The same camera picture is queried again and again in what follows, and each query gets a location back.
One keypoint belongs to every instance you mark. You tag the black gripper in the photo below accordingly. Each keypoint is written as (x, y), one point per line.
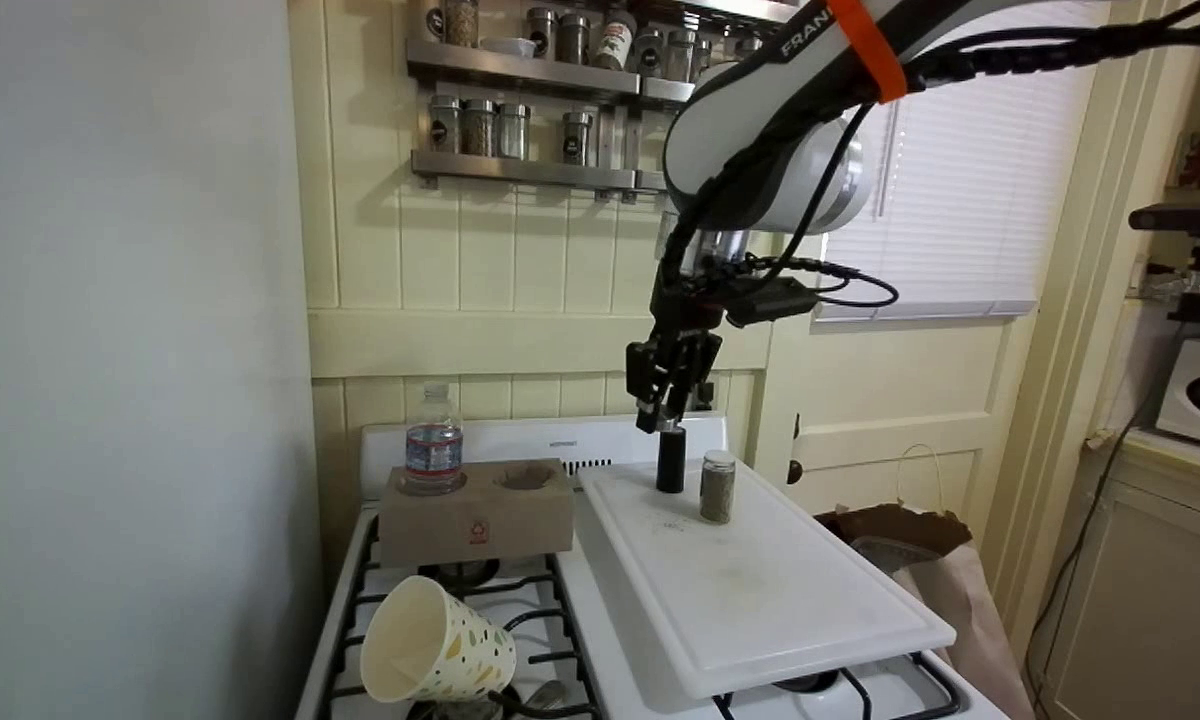
(681, 333)

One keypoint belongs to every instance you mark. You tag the glass salt cellar silver lid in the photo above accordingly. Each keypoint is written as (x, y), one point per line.
(716, 495)

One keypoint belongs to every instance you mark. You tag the black cylindrical shaker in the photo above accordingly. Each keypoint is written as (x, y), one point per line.
(670, 462)

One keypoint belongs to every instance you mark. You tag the white gas stove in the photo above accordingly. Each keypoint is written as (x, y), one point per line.
(494, 436)

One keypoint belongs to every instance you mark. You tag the white plastic cutting board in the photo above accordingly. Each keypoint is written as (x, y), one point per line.
(761, 586)

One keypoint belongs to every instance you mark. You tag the brown cardboard cup carrier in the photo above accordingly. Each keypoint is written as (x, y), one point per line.
(474, 522)

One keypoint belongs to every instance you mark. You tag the cream panel door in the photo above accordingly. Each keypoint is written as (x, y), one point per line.
(895, 442)

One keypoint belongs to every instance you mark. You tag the clear plastic water bottle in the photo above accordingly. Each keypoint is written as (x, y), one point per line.
(434, 445)

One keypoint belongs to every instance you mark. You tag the black stove burner grate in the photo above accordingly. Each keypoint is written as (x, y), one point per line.
(545, 622)

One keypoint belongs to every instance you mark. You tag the glass spice jar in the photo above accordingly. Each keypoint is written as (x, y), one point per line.
(541, 35)
(513, 130)
(440, 124)
(477, 130)
(569, 38)
(577, 139)

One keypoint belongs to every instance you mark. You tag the brown paper bag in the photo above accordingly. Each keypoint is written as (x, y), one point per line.
(946, 586)

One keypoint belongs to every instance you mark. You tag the dark bottle with label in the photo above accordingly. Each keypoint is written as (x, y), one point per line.
(613, 43)

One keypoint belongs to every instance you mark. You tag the white window blind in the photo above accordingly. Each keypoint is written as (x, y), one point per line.
(973, 202)

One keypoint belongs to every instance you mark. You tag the white cutting board mat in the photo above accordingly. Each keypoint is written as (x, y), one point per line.
(946, 685)

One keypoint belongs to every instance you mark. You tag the cream side cabinet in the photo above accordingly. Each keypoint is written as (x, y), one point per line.
(1145, 602)

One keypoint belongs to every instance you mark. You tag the white refrigerator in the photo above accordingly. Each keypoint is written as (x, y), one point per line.
(123, 361)

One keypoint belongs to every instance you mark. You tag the wall outlet with black plug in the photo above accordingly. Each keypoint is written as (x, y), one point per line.
(701, 396)

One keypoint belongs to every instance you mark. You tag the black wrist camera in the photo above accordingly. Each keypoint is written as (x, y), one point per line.
(764, 300)

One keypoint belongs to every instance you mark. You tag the steel wall spice rack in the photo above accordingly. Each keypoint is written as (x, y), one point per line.
(523, 169)

